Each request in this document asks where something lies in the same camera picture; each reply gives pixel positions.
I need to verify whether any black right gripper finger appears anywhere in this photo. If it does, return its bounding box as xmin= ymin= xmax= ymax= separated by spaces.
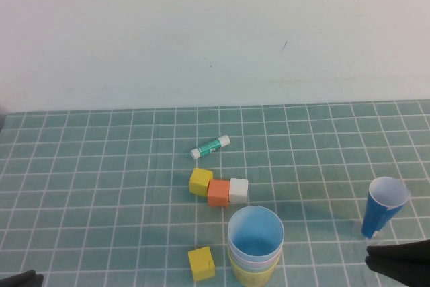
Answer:
xmin=365 ymin=255 xmax=430 ymax=287
xmin=365 ymin=239 xmax=430 ymax=261

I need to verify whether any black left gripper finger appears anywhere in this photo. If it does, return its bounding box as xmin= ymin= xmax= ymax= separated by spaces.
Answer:
xmin=23 ymin=272 xmax=45 ymax=287
xmin=0 ymin=269 xmax=36 ymax=287

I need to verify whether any pink plastic cup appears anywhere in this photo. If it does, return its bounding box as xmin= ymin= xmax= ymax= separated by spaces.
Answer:
xmin=228 ymin=246 xmax=283 ymax=267

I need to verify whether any light blue plastic cup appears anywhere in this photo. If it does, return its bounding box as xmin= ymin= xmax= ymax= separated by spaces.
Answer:
xmin=227 ymin=205 xmax=286 ymax=261

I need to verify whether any dark blue white-lined cup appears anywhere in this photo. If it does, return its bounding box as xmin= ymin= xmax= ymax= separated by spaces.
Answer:
xmin=361 ymin=175 xmax=413 ymax=241

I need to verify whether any green checked tablecloth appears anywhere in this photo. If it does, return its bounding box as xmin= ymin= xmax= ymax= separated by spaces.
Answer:
xmin=0 ymin=99 xmax=430 ymax=287

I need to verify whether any yellow plastic cup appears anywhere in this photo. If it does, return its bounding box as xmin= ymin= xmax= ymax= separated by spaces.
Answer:
xmin=230 ymin=257 xmax=281 ymax=287

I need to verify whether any yellow cube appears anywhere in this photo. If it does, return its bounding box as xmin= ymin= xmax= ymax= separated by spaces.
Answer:
xmin=188 ymin=167 xmax=214 ymax=198
xmin=187 ymin=245 xmax=216 ymax=283

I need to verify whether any white cube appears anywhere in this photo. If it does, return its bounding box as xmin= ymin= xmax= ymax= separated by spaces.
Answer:
xmin=228 ymin=177 xmax=250 ymax=205

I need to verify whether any orange cube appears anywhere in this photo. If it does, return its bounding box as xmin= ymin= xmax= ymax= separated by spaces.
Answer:
xmin=206 ymin=179 xmax=232 ymax=208

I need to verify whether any green white glue stick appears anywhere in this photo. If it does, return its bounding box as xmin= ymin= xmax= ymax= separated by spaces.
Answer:
xmin=189 ymin=134 xmax=231 ymax=161

